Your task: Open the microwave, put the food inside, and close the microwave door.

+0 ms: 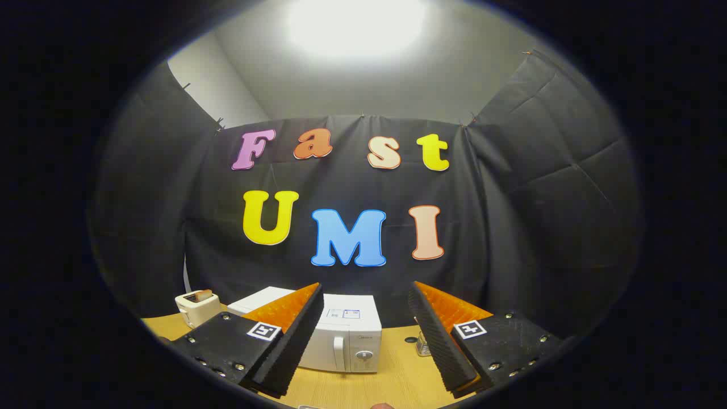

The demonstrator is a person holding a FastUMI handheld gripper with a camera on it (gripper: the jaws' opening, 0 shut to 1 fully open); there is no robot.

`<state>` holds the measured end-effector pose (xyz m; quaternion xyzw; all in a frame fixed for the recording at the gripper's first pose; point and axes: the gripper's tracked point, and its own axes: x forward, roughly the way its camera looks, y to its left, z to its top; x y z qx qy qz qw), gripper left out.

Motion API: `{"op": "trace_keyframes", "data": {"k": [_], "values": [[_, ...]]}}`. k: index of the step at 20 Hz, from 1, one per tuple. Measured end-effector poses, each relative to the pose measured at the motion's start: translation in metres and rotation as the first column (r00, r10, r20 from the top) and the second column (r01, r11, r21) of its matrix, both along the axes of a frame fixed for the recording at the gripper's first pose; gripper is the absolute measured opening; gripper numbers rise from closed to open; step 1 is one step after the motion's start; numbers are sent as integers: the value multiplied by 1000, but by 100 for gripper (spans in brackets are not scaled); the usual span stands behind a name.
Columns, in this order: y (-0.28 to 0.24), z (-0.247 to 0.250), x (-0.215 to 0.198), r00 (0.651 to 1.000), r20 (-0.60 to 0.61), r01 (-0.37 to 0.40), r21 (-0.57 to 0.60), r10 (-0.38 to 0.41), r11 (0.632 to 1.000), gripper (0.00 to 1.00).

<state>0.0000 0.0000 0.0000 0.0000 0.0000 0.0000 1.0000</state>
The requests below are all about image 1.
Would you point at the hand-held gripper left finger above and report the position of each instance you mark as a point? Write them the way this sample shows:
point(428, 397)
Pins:
point(295, 346)

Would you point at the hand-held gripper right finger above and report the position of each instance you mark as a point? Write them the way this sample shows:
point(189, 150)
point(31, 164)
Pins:
point(437, 341)

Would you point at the white microwave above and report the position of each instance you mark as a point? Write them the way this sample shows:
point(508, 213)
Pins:
point(352, 335)

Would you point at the white toaster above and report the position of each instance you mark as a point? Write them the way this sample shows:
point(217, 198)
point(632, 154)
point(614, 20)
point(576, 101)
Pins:
point(199, 311)

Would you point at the brown toast slice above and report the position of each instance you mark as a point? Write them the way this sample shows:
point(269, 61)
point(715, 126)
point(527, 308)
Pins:
point(203, 295)

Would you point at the black backdrop cloth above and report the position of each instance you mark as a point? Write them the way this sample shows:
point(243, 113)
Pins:
point(341, 187)

